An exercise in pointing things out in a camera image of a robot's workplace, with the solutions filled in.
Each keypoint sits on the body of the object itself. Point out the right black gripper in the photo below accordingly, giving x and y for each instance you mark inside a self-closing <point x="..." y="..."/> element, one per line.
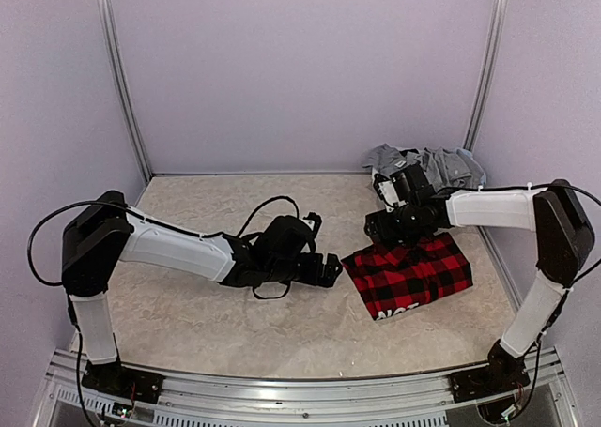
<point x="386" y="232"/>

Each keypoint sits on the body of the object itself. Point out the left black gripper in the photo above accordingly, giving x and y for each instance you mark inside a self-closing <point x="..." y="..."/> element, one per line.
<point x="330" y="276"/>

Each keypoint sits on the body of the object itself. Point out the red black plaid shirt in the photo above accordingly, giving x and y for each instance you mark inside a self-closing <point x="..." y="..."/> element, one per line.
<point x="392" y="280"/>

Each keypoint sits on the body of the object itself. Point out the grey long sleeve shirt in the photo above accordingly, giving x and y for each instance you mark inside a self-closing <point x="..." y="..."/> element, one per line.
<point x="442" y="167"/>

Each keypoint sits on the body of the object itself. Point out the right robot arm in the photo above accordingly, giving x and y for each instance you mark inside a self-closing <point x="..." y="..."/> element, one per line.
<point x="552" y="214"/>

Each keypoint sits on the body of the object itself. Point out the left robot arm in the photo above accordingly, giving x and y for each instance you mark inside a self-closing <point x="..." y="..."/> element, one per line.
<point x="108" y="231"/>

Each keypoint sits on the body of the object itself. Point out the light blue shirt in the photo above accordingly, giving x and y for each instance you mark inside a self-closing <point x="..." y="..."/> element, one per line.
<point x="477" y="172"/>

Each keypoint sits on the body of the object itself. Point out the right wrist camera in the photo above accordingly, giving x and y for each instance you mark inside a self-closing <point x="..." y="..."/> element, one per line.
<point x="385" y="191"/>

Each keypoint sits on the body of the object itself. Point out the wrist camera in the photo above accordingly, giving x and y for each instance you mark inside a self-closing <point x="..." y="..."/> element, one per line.
<point x="312" y="223"/>
<point x="385" y="191"/>

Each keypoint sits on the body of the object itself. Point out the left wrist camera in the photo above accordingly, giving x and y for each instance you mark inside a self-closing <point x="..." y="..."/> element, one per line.
<point x="312" y="223"/>

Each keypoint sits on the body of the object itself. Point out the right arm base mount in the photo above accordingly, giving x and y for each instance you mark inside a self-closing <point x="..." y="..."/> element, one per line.
<point x="502" y="373"/>

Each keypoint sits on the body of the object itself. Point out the right aluminium frame post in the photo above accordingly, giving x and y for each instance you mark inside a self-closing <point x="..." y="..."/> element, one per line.
<point x="492" y="44"/>

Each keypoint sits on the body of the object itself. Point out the aluminium frame post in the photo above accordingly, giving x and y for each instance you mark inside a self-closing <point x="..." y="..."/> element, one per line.
<point x="492" y="44"/>
<point x="123" y="93"/>

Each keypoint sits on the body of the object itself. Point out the front aluminium rail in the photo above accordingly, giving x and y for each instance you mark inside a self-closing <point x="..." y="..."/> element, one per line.
<point x="193" y="399"/>

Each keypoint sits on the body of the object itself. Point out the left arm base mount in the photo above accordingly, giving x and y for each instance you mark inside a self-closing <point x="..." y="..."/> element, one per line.
<point x="121" y="381"/>

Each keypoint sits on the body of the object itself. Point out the left aluminium frame post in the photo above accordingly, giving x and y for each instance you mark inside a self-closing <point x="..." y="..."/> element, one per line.
<point x="123" y="93"/>

